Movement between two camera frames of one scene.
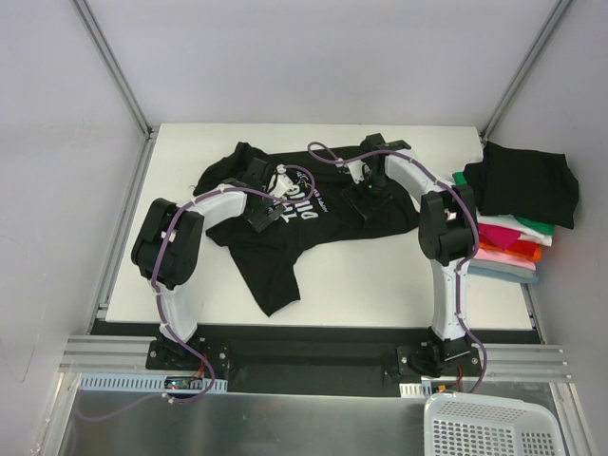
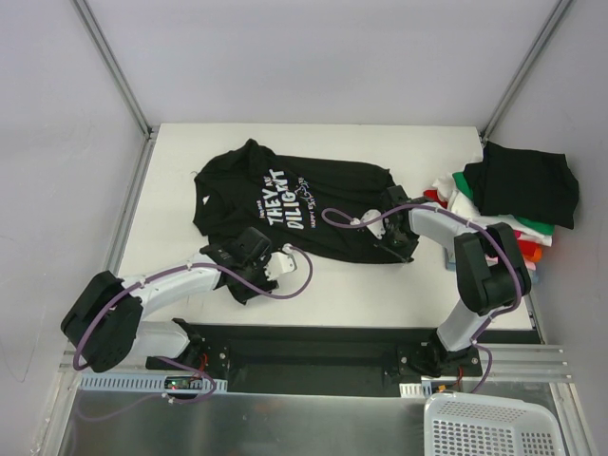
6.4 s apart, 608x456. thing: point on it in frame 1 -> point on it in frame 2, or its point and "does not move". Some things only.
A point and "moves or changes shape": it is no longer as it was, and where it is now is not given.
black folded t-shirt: (527, 183) does not move
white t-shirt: (511, 222) does not move
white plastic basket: (458, 424) does not move
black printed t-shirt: (315, 208) moves or changes shape
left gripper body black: (265, 215) -> (258, 274)
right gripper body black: (367, 203) -> (396, 238)
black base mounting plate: (322, 358) does not move
